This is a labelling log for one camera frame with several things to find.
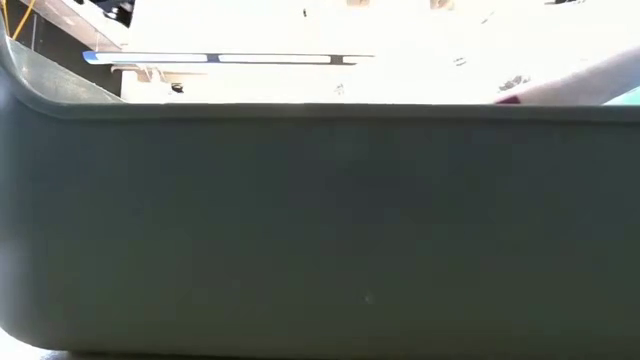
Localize purple toothbrush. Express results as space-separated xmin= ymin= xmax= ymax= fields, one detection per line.
xmin=492 ymin=45 xmax=640 ymax=106

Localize dark slate plastic bin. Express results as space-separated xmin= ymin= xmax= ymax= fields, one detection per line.
xmin=0 ymin=9 xmax=640 ymax=359

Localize black irregular object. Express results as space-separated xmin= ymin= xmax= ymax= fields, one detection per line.
xmin=498 ymin=74 xmax=532 ymax=93

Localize long segmented horizontal rail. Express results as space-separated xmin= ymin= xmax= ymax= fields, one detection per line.
xmin=82 ymin=49 xmax=376 ymax=67

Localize yellow extension cable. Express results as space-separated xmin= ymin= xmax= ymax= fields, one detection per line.
xmin=2 ymin=0 xmax=37 ymax=41

